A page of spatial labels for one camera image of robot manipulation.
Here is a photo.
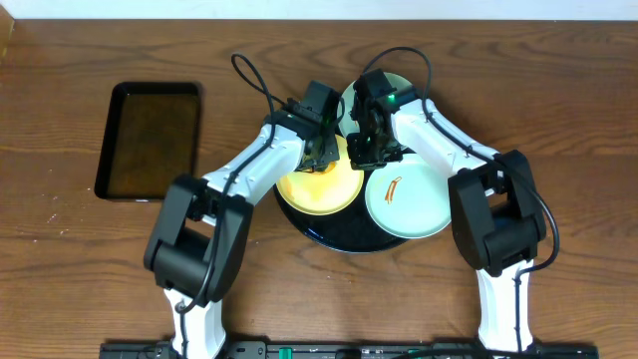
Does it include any orange green sponge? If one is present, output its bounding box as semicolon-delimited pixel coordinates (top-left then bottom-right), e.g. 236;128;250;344
308;162;336;175

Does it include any yellow plate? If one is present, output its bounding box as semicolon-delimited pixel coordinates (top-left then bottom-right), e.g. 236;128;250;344
276;136;365;215

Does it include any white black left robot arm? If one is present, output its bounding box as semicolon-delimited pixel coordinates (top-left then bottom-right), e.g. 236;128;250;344
144;111;341;358

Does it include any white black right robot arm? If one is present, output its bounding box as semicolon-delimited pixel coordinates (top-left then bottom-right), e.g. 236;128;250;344
346;94;555;352

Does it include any round black serving tray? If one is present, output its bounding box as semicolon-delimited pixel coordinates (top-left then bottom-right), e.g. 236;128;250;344
273;171;410;253

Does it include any black rectangular water tray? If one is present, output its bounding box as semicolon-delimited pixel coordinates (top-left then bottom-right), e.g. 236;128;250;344
94;82;201;201

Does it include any top mint green plate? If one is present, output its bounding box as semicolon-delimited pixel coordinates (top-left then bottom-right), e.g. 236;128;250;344
337;72;412;138

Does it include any mint green plate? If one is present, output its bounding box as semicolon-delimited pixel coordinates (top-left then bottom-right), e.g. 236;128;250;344
337;72;412;138
365;154;451;239

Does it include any lower mint green plate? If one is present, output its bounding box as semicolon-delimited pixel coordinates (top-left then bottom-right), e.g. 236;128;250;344
365;154;451;239

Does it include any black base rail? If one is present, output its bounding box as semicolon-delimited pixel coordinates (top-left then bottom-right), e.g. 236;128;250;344
99;341;599;359

